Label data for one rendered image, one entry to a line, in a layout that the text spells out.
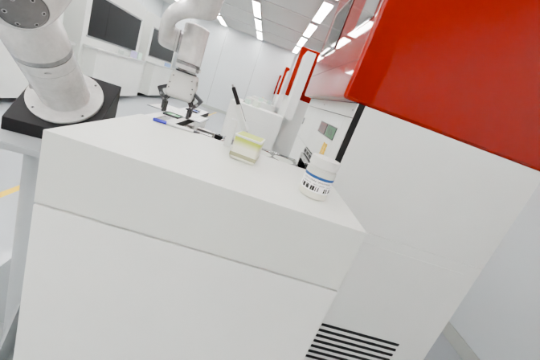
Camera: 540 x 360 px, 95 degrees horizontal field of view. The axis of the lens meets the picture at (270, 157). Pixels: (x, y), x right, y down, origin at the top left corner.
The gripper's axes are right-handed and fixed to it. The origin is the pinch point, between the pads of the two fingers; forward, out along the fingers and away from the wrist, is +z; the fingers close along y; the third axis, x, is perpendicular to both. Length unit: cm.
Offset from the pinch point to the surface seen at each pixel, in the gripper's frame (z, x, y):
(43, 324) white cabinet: 44, 52, -1
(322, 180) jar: -4, 43, -48
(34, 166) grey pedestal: 24.3, 25.1, 27.2
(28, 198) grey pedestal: 35, 25, 28
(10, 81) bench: 69, -213, 257
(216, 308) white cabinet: 28, 52, -35
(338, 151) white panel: -9, 18, -58
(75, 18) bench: -27, -344, 291
